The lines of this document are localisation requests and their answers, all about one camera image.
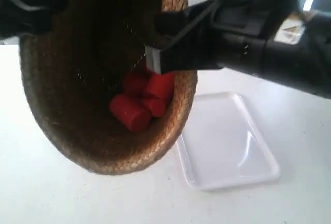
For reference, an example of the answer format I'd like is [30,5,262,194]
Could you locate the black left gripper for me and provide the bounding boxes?
[1,0,68,39]

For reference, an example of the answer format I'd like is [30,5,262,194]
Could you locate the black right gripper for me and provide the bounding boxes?
[145,0,269,76]

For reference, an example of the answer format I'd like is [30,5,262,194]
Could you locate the woven straw basket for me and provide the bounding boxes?
[19,0,198,175]

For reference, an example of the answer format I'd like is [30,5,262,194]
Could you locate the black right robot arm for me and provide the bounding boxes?
[145,0,330,99]

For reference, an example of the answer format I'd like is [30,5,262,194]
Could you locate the red cylinder upright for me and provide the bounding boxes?
[109,94,152,132]

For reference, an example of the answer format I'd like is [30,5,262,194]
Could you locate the white plastic tray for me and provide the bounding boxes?
[177,92,280,191]

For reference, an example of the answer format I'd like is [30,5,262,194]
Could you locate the black cable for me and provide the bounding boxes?
[165,0,249,51]

